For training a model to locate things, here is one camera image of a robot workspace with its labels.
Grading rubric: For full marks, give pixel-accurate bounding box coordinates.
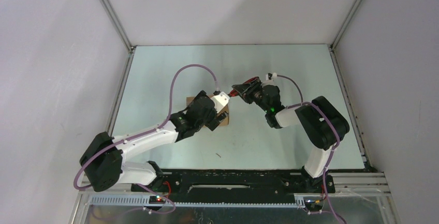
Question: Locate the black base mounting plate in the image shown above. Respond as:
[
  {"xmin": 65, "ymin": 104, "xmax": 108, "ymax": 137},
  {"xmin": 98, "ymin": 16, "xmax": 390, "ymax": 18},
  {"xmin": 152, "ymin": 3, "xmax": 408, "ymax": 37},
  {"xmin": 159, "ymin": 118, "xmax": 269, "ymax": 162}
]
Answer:
[{"xmin": 149, "ymin": 169, "xmax": 335, "ymax": 205}]

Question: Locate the red black utility knife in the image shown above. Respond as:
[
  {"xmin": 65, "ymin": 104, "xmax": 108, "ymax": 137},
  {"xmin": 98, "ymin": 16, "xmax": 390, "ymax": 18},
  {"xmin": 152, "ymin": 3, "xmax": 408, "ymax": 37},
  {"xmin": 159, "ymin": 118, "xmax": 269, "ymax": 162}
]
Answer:
[{"xmin": 228, "ymin": 77, "xmax": 260, "ymax": 97}]

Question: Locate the brown cardboard express box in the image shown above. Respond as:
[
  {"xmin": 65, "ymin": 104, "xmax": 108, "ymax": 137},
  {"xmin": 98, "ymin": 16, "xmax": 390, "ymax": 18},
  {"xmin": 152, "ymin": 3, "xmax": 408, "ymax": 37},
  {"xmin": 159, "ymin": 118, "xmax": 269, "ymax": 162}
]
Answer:
[{"xmin": 186, "ymin": 96, "xmax": 229, "ymax": 127}]

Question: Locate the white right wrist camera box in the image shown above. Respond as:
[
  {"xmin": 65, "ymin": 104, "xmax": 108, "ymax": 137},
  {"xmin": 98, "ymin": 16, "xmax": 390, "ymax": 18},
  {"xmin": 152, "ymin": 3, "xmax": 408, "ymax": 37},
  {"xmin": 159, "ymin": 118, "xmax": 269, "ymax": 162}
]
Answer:
[{"xmin": 262, "ymin": 72, "xmax": 277, "ymax": 86}]

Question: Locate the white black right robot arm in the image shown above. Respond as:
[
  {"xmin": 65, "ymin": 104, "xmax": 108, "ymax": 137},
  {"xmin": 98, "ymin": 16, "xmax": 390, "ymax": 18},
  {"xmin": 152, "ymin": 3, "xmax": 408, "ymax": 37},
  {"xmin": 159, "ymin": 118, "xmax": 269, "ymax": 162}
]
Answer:
[{"xmin": 229, "ymin": 77, "xmax": 350, "ymax": 192}]

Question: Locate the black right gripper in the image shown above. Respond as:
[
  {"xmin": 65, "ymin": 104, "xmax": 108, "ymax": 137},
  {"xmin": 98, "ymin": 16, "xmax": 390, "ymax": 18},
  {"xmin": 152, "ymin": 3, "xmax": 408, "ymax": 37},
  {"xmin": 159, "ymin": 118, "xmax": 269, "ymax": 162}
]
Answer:
[{"xmin": 232, "ymin": 78, "xmax": 270, "ymax": 113}]

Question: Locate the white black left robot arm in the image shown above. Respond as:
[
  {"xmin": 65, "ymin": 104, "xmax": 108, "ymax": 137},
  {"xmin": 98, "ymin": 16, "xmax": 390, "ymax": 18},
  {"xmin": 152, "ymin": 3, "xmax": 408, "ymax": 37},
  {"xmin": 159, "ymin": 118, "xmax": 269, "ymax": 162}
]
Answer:
[{"xmin": 80, "ymin": 91, "xmax": 230, "ymax": 192}]

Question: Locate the aluminium frame rail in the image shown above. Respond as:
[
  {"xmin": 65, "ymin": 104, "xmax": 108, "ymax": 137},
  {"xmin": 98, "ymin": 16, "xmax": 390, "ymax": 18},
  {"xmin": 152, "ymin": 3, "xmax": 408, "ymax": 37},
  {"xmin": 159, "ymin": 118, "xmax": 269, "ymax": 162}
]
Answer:
[{"xmin": 68, "ymin": 171, "xmax": 399, "ymax": 224}]

